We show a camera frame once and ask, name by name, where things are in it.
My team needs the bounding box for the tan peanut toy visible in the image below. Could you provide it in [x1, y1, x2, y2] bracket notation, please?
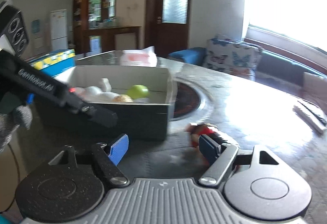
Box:
[112, 94, 134, 103]

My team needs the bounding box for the white plush bunny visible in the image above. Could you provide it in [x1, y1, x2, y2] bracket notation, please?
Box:
[74, 77, 150, 104]

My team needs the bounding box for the green round toy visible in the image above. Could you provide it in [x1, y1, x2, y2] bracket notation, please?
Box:
[126, 84, 149, 100]

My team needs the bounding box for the grey gloved left hand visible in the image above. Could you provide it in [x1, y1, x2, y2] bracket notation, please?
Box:
[0, 105, 33, 152]

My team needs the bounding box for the doll with dark hair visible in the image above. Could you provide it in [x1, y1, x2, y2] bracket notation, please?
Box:
[186, 123, 228, 166]

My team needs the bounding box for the black white cardboard box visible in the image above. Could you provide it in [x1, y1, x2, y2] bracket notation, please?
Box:
[34, 65, 177, 141]

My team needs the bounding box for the blue yellow tissue box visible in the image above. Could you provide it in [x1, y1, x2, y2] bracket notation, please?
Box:
[29, 49, 75, 77]

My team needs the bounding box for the black induction cooktop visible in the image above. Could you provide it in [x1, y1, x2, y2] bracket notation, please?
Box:
[170, 78, 215, 125]

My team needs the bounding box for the white refrigerator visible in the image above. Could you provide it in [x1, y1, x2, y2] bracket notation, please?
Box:
[49, 9, 68, 51]

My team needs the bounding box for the pink tissue pack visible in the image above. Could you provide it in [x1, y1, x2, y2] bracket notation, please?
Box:
[120, 46, 157, 67]

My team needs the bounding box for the dark wooden cabinet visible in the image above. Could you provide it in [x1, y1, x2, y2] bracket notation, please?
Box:
[72, 0, 140, 56]

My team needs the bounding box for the butterfly print pillow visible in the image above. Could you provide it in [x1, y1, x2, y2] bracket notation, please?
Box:
[203, 37, 263, 81]

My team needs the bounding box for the blue sofa bench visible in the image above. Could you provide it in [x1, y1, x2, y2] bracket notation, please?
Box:
[168, 40, 326, 102]

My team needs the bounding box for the grey remote control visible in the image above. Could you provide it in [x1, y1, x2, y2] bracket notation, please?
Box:
[293, 102, 326, 134]

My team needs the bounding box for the white cushion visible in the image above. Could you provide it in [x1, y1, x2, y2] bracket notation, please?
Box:
[303, 72, 327, 111]

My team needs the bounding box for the dark wooden door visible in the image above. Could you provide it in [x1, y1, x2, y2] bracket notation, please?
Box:
[144, 0, 190, 57]

